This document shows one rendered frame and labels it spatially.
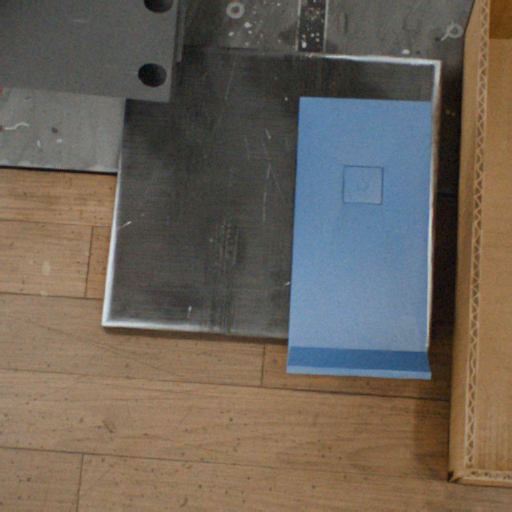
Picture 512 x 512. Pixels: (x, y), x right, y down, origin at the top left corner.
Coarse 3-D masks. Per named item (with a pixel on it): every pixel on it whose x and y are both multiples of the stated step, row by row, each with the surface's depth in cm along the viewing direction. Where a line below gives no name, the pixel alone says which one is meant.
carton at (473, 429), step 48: (480, 0) 66; (480, 48) 65; (480, 96) 64; (480, 144) 64; (480, 192) 63; (480, 240) 63; (480, 288) 62; (480, 336) 68; (480, 384) 67; (480, 432) 67; (480, 480) 64
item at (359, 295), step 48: (336, 144) 69; (384, 144) 69; (336, 192) 68; (384, 192) 68; (336, 240) 68; (384, 240) 67; (336, 288) 67; (384, 288) 67; (336, 336) 66; (384, 336) 66
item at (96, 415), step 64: (0, 192) 71; (64, 192) 71; (0, 256) 70; (64, 256) 70; (448, 256) 70; (0, 320) 69; (64, 320) 69; (448, 320) 69; (0, 384) 69; (64, 384) 68; (128, 384) 68; (192, 384) 68; (256, 384) 68; (320, 384) 68; (384, 384) 68; (448, 384) 68; (0, 448) 68; (64, 448) 68; (128, 448) 67; (192, 448) 67; (256, 448) 67; (320, 448) 67; (384, 448) 67; (448, 448) 67
